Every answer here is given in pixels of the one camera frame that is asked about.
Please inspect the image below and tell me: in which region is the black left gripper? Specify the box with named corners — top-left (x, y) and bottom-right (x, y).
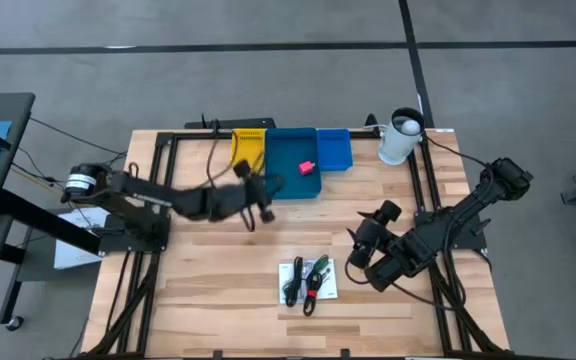
top-left (202, 159), bottom-right (287, 225)

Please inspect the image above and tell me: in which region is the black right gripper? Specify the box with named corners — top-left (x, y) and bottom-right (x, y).
top-left (346, 199), bottom-right (404, 271)

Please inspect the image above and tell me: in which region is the green black braided cable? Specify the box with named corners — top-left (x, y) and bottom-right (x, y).
top-left (281, 253), bottom-right (332, 301)

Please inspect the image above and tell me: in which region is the white card reader box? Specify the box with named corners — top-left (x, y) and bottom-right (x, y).
top-left (278, 262), bottom-right (309, 306)
top-left (305, 258), bottom-right (340, 301)

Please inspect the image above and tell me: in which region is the black cable with red tie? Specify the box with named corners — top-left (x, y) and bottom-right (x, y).
top-left (301, 268), bottom-right (325, 318)

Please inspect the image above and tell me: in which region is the large teal plastic bin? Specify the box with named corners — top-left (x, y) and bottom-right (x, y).
top-left (263, 127), bottom-right (323, 201)

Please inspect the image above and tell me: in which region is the yellow plastic bin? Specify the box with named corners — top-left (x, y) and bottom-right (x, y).
top-left (231, 128), bottom-right (267, 174)

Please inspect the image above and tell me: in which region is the small blue plastic bin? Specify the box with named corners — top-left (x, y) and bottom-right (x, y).
top-left (316, 128), bottom-right (354, 173)

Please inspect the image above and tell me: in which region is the black power strip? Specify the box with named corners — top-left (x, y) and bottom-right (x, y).
top-left (184, 117), bottom-right (278, 131)

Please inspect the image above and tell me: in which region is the white cup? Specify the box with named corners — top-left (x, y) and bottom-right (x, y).
top-left (377, 106), bottom-right (426, 167)

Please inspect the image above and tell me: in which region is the white paper sheet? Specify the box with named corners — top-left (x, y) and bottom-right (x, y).
top-left (53, 207), bottom-right (112, 271)

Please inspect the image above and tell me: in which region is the grey rolling cart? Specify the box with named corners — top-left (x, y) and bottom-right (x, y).
top-left (0, 92), bottom-right (104, 334)

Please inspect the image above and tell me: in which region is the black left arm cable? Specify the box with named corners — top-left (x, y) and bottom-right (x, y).
top-left (202, 124), bottom-right (264, 234)

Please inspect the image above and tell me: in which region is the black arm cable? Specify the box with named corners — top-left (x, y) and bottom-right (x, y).
top-left (342, 259), bottom-right (449, 311)
top-left (202, 124), bottom-right (264, 234)

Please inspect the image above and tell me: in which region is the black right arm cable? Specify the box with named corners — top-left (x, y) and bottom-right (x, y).
top-left (342, 259), bottom-right (449, 311)

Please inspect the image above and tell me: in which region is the black frame clamp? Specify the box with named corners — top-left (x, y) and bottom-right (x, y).
top-left (470, 217), bottom-right (493, 237)

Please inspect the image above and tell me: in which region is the black aluminium table frame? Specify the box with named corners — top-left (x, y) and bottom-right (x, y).
top-left (82, 127), bottom-right (514, 360)

